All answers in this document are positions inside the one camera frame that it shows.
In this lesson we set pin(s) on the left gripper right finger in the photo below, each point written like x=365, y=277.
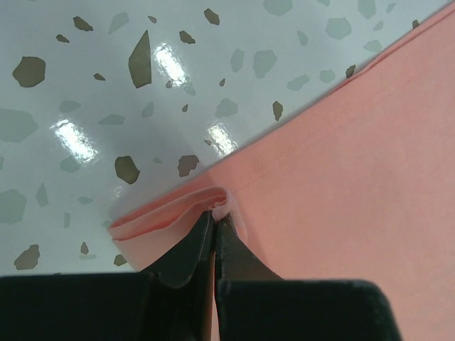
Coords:
x=242, y=283

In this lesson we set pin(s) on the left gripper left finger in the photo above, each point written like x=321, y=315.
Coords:
x=180, y=303

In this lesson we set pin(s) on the salmon pink t shirt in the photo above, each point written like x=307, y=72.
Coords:
x=360, y=185

